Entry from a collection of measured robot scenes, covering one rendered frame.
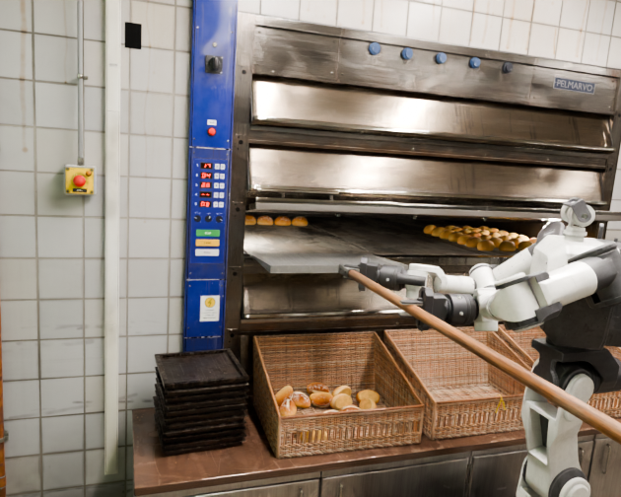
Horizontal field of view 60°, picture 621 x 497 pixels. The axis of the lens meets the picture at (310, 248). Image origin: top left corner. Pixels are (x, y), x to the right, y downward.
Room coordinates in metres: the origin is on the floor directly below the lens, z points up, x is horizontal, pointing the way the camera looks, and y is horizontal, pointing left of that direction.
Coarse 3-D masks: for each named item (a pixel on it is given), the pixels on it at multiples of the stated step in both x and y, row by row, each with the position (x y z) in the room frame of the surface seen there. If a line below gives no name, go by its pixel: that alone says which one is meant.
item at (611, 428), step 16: (352, 272) 1.85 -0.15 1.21; (368, 288) 1.72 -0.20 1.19; (384, 288) 1.63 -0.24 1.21; (400, 304) 1.50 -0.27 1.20; (432, 320) 1.34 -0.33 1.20; (448, 336) 1.27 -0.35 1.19; (464, 336) 1.22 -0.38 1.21; (480, 352) 1.15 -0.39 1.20; (496, 352) 1.12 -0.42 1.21; (512, 368) 1.05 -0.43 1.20; (528, 384) 1.00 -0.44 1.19; (544, 384) 0.97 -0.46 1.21; (560, 400) 0.92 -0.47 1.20; (576, 400) 0.90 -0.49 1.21; (576, 416) 0.89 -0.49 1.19; (592, 416) 0.86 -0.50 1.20; (608, 416) 0.85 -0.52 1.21; (608, 432) 0.82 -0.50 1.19
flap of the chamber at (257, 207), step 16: (256, 208) 1.99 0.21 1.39; (272, 208) 2.01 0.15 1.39; (288, 208) 2.04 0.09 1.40; (304, 208) 2.06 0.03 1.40; (320, 208) 2.08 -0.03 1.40; (336, 208) 2.10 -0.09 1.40; (352, 208) 2.12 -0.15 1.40; (368, 208) 2.15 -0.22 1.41; (384, 208) 2.17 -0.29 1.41; (400, 208) 2.19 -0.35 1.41; (416, 208) 2.22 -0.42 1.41
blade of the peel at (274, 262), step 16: (256, 256) 2.13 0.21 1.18; (272, 256) 2.16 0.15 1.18; (288, 256) 2.18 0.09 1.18; (304, 256) 2.20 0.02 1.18; (320, 256) 2.23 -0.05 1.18; (336, 256) 2.25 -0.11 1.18; (352, 256) 2.28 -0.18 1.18; (368, 256) 2.31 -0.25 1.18; (272, 272) 1.87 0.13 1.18; (288, 272) 1.89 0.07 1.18; (304, 272) 1.91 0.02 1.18; (320, 272) 1.93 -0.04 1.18; (336, 272) 1.95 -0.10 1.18
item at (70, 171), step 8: (64, 168) 1.85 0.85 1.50; (72, 168) 1.86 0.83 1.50; (80, 168) 1.87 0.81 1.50; (88, 168) 1.88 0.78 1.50; (96, 168) 1.93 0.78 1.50; (64, 176) 1.85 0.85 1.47; (72, 176) 1.86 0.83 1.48; (96, 176) 1.93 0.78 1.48; (64, 184) 1.85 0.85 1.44; (72, 184) 1.86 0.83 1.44; (88, 184) 1.87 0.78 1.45; (96, 184) 1.93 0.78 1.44; (64, 192) 1.85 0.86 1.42; (72, 192) 1.86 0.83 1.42; (80, 192) 1.87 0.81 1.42; (88, 192) 1.87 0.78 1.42; (96, 192) 1.93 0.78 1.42
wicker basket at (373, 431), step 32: (256, 352) 2.03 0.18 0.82; (288, 352) 2.15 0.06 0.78; (320, 352) 2.20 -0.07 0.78; (352, 352) 2.23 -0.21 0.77; (384, 352) 2.17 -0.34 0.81; (256, 384) 2.03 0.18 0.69; (288, 384) 2.12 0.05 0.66; (352, 384) 2.21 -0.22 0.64; (384, 384) 2.15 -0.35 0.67; (288, 416) 1.69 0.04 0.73; (320, 416) 1.73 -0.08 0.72; (352, 416) 1.77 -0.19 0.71; (384, 416) 1.81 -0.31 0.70; (416, 416) 1.84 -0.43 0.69; (288, 448) 1.70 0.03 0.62; (320, 448) 1.73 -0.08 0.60; (352, 448) 1.77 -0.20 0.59
